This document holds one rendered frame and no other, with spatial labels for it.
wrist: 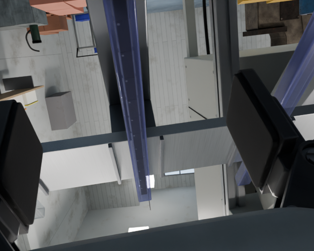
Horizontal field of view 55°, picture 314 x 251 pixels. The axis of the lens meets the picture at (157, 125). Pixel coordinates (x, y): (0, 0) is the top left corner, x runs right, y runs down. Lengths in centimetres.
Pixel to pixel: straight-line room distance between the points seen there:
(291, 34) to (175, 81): 416
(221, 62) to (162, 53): 895
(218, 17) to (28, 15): 478
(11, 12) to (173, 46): 540
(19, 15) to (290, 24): 485
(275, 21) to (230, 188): 599
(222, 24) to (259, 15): 583
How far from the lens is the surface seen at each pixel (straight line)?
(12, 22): 537
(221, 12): 60
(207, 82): 82
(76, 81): 893
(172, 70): 957
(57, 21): 669
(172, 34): 954
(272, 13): 654
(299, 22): 677
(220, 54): 60
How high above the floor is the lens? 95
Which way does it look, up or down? 15 degrees up
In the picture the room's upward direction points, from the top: 173 degrees clockwise
